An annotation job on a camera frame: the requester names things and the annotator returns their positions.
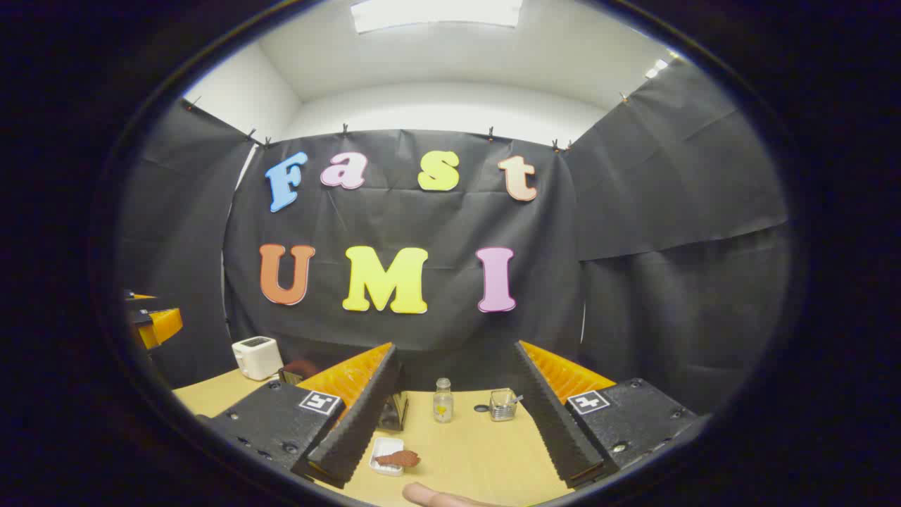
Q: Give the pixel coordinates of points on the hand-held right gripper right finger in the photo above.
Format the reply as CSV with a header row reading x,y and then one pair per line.
x,y
552,415

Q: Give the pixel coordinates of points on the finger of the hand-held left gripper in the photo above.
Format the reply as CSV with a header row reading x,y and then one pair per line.
x,y
162,325
137,298

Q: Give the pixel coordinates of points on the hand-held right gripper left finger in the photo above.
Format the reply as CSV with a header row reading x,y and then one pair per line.
x,y
366,415

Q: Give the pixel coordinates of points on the black electric oven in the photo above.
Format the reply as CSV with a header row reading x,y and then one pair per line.
x,y
391,415

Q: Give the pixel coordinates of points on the white ridged tray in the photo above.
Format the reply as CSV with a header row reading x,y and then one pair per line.
x,y
386,443

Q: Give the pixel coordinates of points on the clear glass cup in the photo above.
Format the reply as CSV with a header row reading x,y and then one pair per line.
x,y
501,410

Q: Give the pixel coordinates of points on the clear glass bottle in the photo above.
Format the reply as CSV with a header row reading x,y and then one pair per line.
x,y
443,405

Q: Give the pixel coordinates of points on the white toaster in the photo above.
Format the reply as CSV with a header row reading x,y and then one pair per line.
x,y
257,358

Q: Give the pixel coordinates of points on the black backdrop cloth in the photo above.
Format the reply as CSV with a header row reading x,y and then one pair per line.
x,y
633,211

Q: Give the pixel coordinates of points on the row of small cloth clips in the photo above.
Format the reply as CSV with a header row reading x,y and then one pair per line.
x,y
345,130

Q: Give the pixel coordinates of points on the small ceiling light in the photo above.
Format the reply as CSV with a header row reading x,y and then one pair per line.
x,y
656,69

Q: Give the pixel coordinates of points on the large ceiling light panel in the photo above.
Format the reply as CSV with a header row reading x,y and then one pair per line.
x,y
436,13

